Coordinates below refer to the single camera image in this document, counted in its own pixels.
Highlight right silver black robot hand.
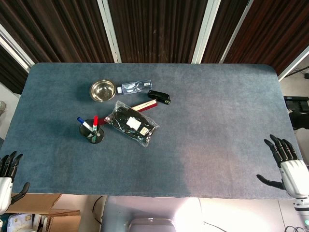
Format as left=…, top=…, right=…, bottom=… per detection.
left=256, top=134, right=309, bottom=199

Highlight bagged black gloves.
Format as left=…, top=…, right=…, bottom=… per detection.
left=104, top=100, right=160, bottom=148

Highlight black stapler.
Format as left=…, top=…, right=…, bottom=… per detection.
left=147, top=89, right=171, bottom=105

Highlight black cable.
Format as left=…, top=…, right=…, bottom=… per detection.
left=204, top=221, right=227, bottom=232
left=93, top=195, right=107, bottom=224

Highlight black equipment box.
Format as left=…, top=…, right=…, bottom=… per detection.
left=283, top=96, right=309, bottom=113

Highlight grey robot torso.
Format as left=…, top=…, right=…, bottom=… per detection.
left=101, top=195, right=203, bottom=232

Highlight blue marker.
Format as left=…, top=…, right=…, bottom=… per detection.
left=77, top=116, right=97, bottom=136

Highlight black mesh pen holder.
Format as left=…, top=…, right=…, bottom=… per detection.
left=79, top=118, right=105, bottom=145

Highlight white metal post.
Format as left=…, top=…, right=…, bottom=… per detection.
left=219, top=0, right=254, bottom=64
left=98, top=0, right=121, bottom=63
left=192, top=0, right=215, bottom=64

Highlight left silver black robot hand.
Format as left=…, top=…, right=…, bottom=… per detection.
left=0, top=151, right=31, bottom=215

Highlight stainless steel bowl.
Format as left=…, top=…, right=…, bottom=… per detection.
left=89, top=80, right=117, bottom=102

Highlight brown cardboard box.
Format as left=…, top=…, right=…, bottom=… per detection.
left=6, top=193, right=82, bottom=232

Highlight blue tablecloth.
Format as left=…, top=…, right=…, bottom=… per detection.
left=0, top=62, right=304, bottom=200

